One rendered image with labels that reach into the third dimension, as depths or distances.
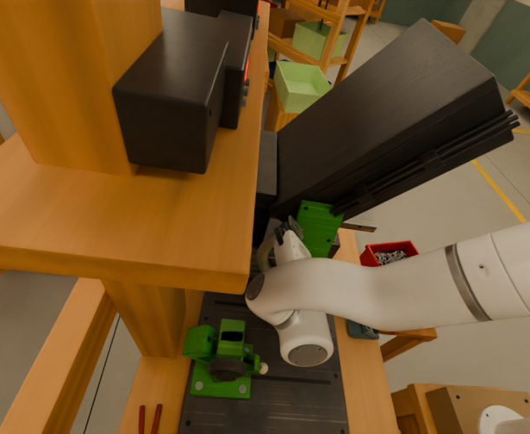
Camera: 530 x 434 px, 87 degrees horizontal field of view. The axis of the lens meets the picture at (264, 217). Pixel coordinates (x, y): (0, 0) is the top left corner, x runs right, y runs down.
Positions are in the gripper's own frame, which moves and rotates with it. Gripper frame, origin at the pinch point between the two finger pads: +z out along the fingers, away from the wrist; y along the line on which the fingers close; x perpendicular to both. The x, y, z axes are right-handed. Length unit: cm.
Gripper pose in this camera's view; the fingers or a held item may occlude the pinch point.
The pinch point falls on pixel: (289, 232)
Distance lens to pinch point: 69.8
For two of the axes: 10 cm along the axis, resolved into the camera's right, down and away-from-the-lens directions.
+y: -5.7, -6.8, -4.6
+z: -0.2, -5.5, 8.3
